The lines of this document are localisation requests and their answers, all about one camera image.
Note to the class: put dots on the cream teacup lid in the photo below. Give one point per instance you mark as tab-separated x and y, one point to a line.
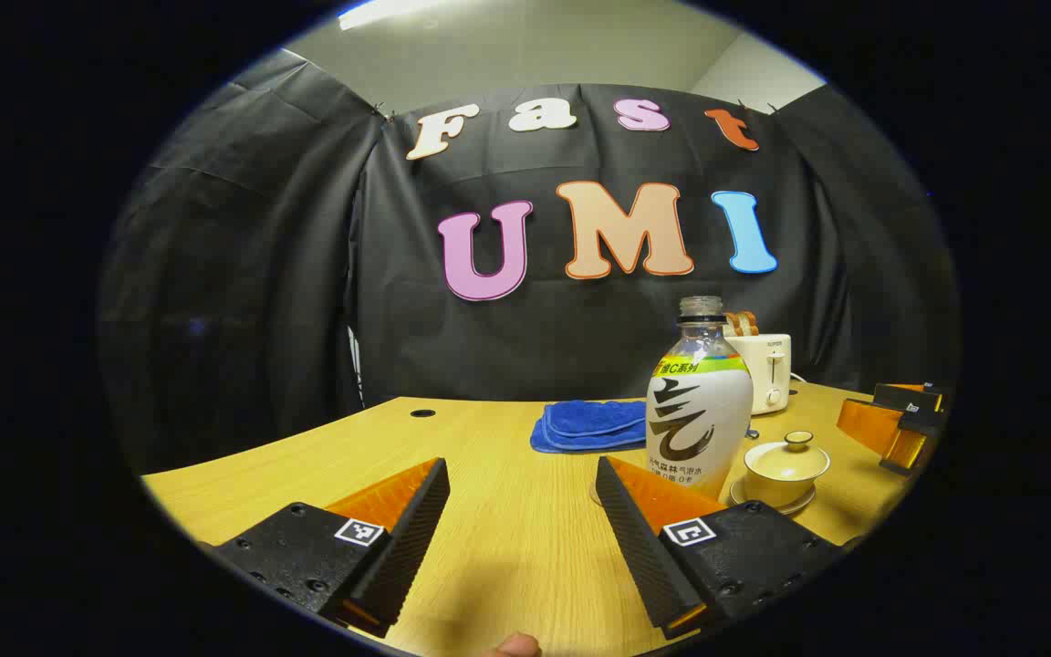
785	461

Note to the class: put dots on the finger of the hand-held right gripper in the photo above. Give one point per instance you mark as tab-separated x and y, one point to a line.
909	398
868	424

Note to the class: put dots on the blue folded towel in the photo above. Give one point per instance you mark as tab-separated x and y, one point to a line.
585	424

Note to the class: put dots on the clear water bottle white label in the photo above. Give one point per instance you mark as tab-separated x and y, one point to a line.
699	420

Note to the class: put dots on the brown toast slice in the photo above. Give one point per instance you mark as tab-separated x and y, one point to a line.
732	324
749	322

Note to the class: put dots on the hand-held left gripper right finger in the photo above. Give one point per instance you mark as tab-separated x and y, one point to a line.
635	538

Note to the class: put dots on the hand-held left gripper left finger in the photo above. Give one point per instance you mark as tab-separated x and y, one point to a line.
411	534

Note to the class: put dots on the white toaster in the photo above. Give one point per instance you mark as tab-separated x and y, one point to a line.
767	370

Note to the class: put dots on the cream saucer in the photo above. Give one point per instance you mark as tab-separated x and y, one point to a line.
744	497

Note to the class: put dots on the black backdrop cloth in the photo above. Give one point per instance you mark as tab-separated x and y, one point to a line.
243	274

